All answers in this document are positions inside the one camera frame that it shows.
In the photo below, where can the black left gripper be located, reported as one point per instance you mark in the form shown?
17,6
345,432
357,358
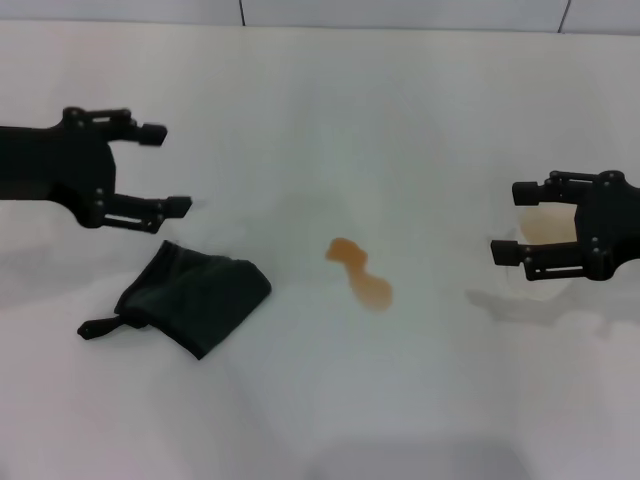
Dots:
60,165

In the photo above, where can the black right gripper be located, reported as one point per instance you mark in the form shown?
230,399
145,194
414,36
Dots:
615,225

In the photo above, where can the white paper cup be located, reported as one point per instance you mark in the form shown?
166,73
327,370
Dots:
547,225

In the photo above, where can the dark blue rag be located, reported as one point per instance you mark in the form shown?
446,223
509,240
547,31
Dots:
200,300

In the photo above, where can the orange-brown liquid stain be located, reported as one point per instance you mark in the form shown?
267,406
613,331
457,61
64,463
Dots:
372,292

